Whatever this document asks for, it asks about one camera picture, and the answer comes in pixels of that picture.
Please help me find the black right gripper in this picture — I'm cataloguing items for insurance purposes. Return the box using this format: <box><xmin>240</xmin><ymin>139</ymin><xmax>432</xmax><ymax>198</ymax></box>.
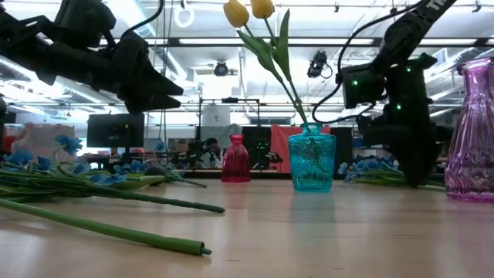
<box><xmin>357</xmin><ymin>53</ymin><xmax>455</xmax><ymax>188</ymax></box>

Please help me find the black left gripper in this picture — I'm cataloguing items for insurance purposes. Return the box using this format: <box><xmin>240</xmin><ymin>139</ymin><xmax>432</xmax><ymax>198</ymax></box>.
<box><xmin>113</xmin><ymin>30</ymin><xmax>184</xmax><ymax>115</ymax></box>

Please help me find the purple glass vase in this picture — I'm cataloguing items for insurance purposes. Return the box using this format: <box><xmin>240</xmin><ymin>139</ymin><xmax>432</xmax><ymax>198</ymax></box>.
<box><xmin>444</xmin><ymin>56</ymin><xmax>494</xmax><ymax>204</ymax></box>

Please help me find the dark single tulip stem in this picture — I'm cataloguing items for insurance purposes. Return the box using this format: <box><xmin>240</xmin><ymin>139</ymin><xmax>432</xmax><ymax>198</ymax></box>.
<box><xmin>92</xmin><ymin>164</ymin><xmax>171</xmax><ymax>191</ymax></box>

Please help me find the yellow single tulip stem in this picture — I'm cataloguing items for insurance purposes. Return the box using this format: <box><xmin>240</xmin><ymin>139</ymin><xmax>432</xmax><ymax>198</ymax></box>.
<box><xmin>0</xmin><ymin>171</ymin><xmax>225</xmax><ymax>215</ymax></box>

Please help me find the teal glass vase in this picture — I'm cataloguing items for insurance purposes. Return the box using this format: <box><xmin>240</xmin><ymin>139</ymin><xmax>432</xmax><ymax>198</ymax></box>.
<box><xmin>287</xmin><ymin>122</ymin><xmax>337</xmax><ymax>193</ymax></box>

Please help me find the red glass vase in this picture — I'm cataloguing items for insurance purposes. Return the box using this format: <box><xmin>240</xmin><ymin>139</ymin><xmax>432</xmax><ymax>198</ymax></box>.
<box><xmin>221</xmin><ymin>134</ymin><xmax>252</xmax><ymax>183</ymax></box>

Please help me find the yellow double tulip stem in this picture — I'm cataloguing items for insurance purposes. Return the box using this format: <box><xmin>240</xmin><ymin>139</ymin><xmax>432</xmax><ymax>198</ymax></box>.
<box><xmin>222</xmin><ymin>0</ymin><xmax>310</xmax><ymax>125</ymax></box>

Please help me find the dark double tulip stem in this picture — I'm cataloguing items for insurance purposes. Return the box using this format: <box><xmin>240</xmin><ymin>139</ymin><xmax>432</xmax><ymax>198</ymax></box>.
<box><xmin>0</xmin><ymin>198</ymin><xmax>212</xmax><ymax>256</ymax></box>

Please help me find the black computer monitor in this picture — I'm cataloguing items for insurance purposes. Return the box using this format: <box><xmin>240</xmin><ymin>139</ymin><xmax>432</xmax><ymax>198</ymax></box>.
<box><xmin>86</xmin><ymin>113</ymin><xmax>145</xmax><ymax>165</ymax></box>

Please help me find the black overhead light beam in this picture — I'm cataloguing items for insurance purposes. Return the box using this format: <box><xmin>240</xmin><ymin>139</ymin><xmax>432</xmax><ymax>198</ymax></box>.
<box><xmin>98</xmin><ymin>36</ymin><xmax>494</xmax><ymax>48</ymax></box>

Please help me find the person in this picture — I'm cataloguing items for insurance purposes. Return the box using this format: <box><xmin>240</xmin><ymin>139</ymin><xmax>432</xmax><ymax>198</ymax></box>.
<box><xmin>202</xmin><ymin>137</ymin><xmax>224</xmax><ymax>169</ymax></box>
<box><xmin>0</xmin><ymin>124</ymin><xmax>30</xmax><ymax>154</ymax></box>

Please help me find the round black ceiling camera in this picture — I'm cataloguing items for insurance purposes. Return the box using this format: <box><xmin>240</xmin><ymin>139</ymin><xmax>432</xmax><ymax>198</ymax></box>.
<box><xmin>213</xmin><ymin>60</ymin><xmax>230</xmax><ymax>77</ymax></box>

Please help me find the black background rig frame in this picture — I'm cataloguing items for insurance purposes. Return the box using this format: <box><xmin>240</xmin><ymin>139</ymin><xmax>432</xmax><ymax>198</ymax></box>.
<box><xmin>198</xmin><ymin>98</ymin><xmax>260</xmax><ymax>171</ymax></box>

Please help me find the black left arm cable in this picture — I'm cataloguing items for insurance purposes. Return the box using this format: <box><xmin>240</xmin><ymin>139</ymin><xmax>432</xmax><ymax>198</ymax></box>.
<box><xmin>121</xmin><ymin>0</ymin><xmax>165</xmax><ymax>39</ymax></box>

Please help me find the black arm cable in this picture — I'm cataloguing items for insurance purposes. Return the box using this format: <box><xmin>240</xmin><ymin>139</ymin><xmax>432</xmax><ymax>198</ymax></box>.
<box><xmin>311</xmin><ymin>0</ymin><xmax>429</xmax><ymax>124</ymax></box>
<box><xmin>121</xmin><ymin>0</ymin><xmax>165</xmax><ymax>39</ymax></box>

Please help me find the white hanging ring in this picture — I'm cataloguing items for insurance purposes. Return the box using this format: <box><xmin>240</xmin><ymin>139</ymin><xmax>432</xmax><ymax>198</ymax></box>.
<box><xmin>174</xmin><ymin>4</ymin><xmax>195</xmax><ymax>29</ymax></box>

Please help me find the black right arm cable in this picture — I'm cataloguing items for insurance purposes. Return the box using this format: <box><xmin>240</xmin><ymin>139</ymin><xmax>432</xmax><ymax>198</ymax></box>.
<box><xmin>311</xmin><ymin>0</ymin><xmax>429</xmax><ymax>124</ymax></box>

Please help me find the black ceiling camera with cable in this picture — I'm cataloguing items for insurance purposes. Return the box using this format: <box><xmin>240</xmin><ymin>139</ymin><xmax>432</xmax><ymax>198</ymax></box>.
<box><xmin>306</xmin><ymin>49</ymin><xmax>333</xmax><ymax>80</ymax></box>

